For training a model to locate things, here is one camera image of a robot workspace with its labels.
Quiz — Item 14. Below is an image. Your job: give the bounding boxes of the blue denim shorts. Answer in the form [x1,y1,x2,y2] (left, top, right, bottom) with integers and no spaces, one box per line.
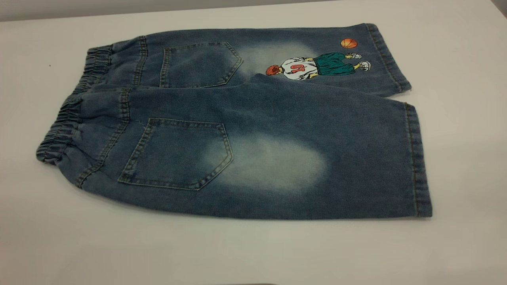
[36,23,433,220]

